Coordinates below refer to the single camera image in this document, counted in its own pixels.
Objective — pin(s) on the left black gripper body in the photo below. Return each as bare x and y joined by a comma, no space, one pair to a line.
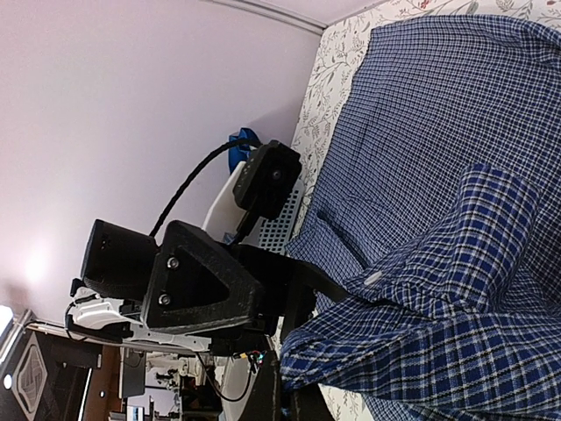
118,262

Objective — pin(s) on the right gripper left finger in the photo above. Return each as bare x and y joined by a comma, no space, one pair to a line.
264,403

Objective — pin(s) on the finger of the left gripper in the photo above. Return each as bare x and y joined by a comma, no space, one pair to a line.
197,284
290,287

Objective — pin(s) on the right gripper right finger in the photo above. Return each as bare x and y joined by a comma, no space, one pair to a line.
307,404

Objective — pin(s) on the dark blue checkered shirt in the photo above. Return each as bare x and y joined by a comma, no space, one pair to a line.
437,209

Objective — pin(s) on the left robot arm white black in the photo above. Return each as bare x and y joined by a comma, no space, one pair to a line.
217,366

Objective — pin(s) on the white plastic laundry basket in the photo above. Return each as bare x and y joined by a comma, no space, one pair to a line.
274,234

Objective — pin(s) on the bright blue garment in basket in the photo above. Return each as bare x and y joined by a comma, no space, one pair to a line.
241,152

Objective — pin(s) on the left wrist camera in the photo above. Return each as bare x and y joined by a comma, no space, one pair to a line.
267,179

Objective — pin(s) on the left aluminium frame post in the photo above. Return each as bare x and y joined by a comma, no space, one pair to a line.
275,13

